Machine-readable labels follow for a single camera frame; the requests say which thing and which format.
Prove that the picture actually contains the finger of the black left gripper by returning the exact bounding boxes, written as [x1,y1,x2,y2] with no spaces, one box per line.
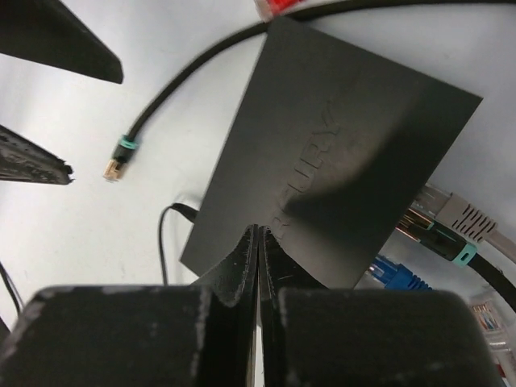
[1,126,73,185]
[1,1,123,84]

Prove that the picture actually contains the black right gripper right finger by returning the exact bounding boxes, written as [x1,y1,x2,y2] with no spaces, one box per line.
[257,227,503,386]

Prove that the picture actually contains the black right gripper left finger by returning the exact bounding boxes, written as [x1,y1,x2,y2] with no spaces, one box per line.
[1,225,258,386]

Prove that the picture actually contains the thin black power cable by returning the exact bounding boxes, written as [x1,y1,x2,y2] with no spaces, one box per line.
[159,203,198,286]

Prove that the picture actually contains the grey ethernet cable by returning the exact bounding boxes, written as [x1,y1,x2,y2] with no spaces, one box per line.
[417,183,516,259]

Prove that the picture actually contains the black network switch box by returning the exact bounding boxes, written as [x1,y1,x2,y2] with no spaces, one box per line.
[181,18,481,288]

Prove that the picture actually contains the clear loose RJ45 plug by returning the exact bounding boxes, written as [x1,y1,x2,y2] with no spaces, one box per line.
[469,293,516,380]

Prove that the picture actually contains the blue ethernet cable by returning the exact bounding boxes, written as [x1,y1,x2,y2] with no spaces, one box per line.
[368,253,435,292]

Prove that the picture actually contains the black flat ethernet cable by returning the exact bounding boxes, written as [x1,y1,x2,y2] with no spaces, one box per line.
[102,0,516,302]

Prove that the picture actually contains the red ethernet cable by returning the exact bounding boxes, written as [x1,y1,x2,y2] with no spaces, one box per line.
[257,0,307,21]

